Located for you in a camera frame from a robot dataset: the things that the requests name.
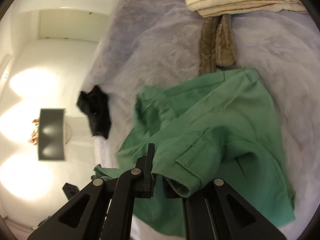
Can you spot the white wardrobe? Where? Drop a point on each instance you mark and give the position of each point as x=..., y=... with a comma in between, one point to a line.
x=79, y=20

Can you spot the red flower decoration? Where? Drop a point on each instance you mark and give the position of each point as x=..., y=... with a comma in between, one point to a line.
x=35, y=134

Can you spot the lavender plush bed blanket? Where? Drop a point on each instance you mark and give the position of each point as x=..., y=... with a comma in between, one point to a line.
x=155, y=42

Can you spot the black folded garment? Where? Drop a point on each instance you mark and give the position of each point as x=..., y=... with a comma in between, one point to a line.
x=94, y=104

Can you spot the brown knitted scarf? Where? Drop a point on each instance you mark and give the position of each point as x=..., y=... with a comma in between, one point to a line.
x=216, y=45

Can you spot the wall-mounted dark television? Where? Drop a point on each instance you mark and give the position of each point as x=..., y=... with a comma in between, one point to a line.
x=51, y=139

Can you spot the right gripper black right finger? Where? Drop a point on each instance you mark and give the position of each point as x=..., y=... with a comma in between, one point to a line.
x=218, y=212

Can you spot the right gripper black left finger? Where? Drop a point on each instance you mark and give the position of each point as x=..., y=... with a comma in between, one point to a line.
x=102, y=209

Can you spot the green trousers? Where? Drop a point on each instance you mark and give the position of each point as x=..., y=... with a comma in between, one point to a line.
x=222, y=125

